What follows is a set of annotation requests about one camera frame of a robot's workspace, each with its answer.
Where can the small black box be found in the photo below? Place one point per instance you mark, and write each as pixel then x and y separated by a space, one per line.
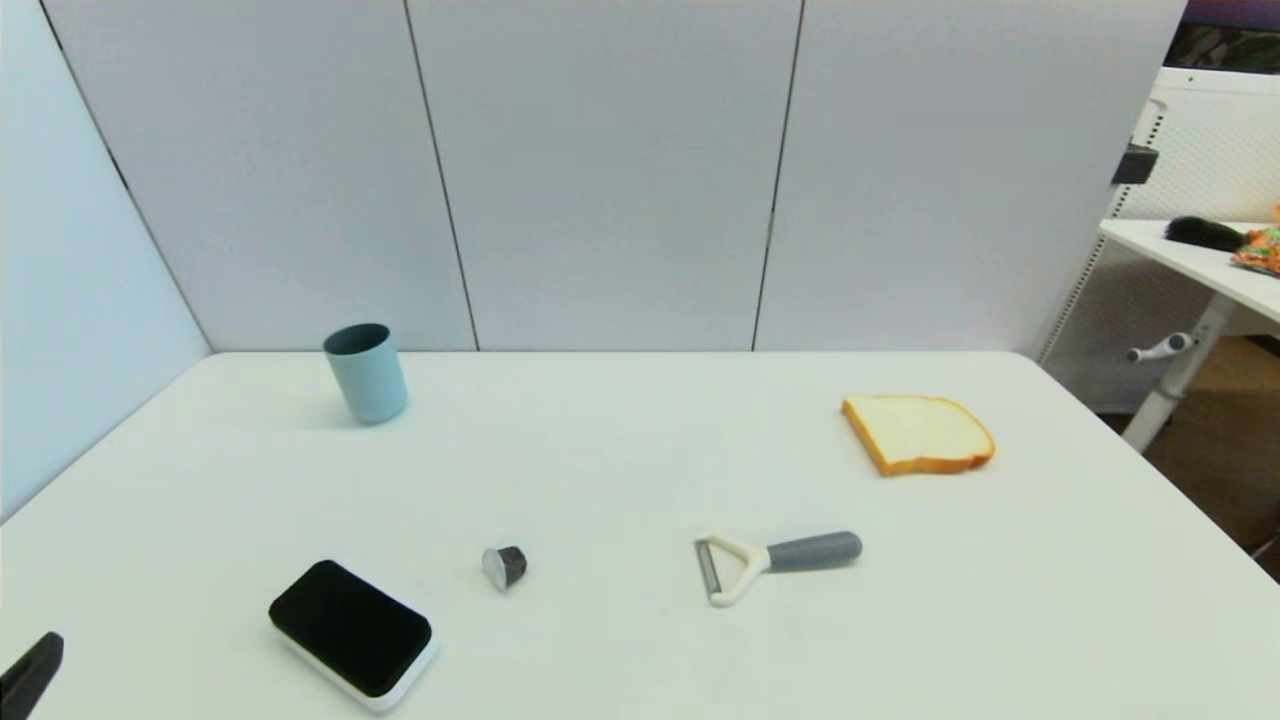
pixel 1135 164

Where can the silver coffee capsule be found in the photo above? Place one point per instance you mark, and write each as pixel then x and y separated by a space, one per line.
pixel 505 567

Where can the black bristle brush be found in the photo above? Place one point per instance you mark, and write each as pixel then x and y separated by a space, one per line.
pixel 1203 233

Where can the slice of white bread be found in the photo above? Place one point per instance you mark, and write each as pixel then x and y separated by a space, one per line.
pixel 920 433

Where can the orange snack packet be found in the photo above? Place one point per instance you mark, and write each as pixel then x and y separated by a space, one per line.
pixel 1262 250

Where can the white side table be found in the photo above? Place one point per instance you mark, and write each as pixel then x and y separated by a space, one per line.
pixel 1200 262

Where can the dark screen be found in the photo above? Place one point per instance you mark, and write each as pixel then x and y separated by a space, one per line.
pixel 1235 35

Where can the black and white board eraser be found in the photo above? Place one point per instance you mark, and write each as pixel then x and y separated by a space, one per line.
pixel 350 630

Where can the light blue plastic cup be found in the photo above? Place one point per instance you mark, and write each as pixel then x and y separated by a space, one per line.
pixel 368 385

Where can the white perforated panel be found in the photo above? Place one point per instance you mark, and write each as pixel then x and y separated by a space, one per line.
pixel 1215 140

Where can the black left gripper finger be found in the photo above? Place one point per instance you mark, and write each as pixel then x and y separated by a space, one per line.
pixel 30 675

